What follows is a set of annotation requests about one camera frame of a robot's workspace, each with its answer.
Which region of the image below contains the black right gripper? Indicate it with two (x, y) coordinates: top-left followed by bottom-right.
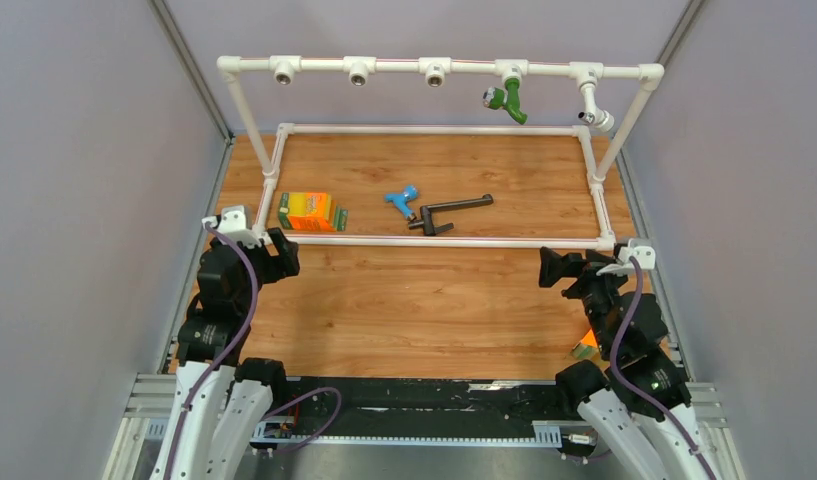
(536, 246), (631, 356)

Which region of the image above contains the black long-handle water faucet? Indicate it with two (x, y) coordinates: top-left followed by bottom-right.
(408, 194), (494, 237)

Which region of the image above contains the white PVC pipe frame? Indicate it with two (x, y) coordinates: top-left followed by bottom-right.
(216, 55), (665, 252)

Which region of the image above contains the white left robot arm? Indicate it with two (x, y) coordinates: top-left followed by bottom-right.
(150, 228), (300, 479)

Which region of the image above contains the orange box near right arm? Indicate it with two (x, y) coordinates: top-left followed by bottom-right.
(570, 329), (600, 361)

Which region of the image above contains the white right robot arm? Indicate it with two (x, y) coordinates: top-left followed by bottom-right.
(538, 242), (721, 479)

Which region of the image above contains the blue water faucet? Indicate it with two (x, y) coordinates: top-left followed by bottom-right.
(384, 185), (418, 222)

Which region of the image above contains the white water faucet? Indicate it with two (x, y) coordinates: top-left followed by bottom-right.
(578, 81), (615, 133)

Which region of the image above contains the green water faucet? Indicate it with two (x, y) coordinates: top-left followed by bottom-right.
(482, 77), (528, 125)

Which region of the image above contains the orange green carton box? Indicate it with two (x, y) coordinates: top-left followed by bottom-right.
(277, 192), (349, 233)

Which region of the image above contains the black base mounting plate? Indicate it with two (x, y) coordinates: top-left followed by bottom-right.
(255, 376), (599, 443)

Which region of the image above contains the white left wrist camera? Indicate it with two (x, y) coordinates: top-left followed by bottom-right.
(200, 205), (262, 249)

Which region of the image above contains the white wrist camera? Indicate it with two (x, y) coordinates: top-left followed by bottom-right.
(200, 205), (262, 249)
(596, 238), (656, 276)

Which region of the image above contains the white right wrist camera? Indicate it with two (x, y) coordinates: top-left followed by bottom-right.
(596, 238), (656, 276)

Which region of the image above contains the aluminium frame rail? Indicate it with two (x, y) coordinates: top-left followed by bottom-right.
(103, 374), (748, 479)

